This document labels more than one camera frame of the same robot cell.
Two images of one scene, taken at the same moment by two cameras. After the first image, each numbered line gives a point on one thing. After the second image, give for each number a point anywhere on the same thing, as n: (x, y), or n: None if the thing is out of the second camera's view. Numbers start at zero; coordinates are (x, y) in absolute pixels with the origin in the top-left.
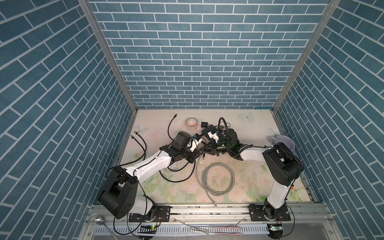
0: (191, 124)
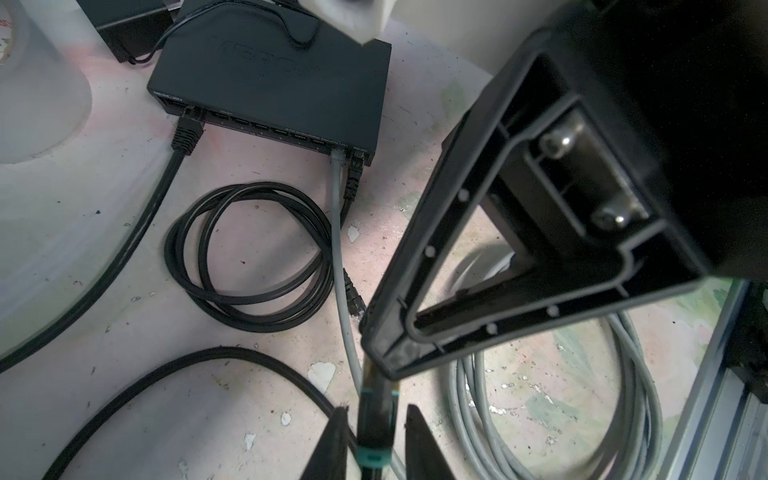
0: (45, 100)
